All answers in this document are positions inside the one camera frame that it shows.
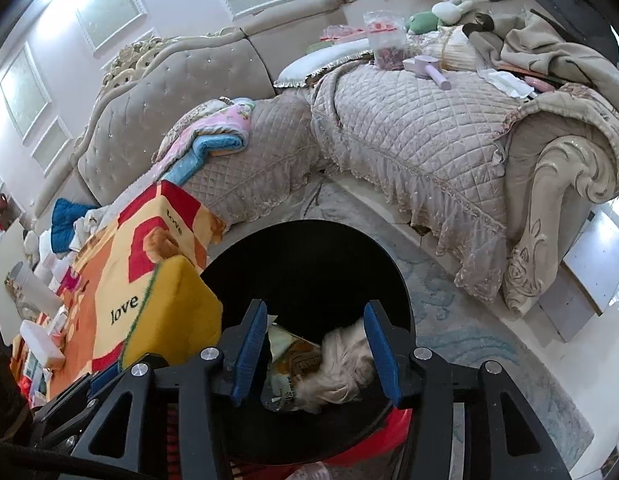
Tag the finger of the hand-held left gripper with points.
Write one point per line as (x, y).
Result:
(107, 380)
(64, 435)

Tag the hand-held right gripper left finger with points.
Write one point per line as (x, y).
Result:
(252, 345)

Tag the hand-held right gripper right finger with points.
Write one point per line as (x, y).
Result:
(382, 350)

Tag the white fluffy wad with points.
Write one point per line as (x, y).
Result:
(344, 365)

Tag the snack packet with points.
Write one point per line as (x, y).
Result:
(294, 360)

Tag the black trash bin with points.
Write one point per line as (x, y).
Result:
(309, 265)

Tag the red slatted trash basket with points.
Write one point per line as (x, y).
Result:
(349, 467)

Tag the person's left forearm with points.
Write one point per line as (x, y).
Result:
(4, 370)

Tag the white rectangular box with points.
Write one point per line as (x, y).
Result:
(39, 342)

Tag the orange red printed blanket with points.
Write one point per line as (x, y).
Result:
(119, 285)

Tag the white cylinder container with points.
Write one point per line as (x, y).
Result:
(32, 290)

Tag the white crumpled cloth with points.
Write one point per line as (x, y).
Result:
(89, 225)

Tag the blue quilted cloth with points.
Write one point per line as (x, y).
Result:
(69, 220)

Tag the small quilted sofa cover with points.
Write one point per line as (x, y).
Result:
(259, 155)

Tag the red ornament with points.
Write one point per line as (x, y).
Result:
(2, 210)

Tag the large quilted sofa cover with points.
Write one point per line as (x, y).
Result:
(414, 135)

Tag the pink blue folded blanket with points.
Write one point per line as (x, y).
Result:
(219, 130)

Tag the white board panel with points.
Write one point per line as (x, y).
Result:
(594, 270)

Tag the beige tufted carved sofa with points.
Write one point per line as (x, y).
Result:
(209, 70)

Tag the white trimmed pillow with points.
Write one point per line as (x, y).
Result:
(314, 65)

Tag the white tissue cloth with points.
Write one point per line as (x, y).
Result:
(507, 82)

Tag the clear bag of dried petals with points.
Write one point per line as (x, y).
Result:
(387, 45)

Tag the cream pleated cushion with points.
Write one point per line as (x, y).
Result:
(457, 52)

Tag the pink flat item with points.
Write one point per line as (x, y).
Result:
(539, 85)

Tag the pink packet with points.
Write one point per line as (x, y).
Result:
(339, 34)

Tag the green plush toy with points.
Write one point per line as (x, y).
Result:
(424, 22)

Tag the small dark brown object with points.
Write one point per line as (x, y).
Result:
(477, 25)

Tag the beige coat on sofa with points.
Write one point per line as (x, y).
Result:
(549, 55)

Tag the white plush rabbit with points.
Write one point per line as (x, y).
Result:
(449, 10)

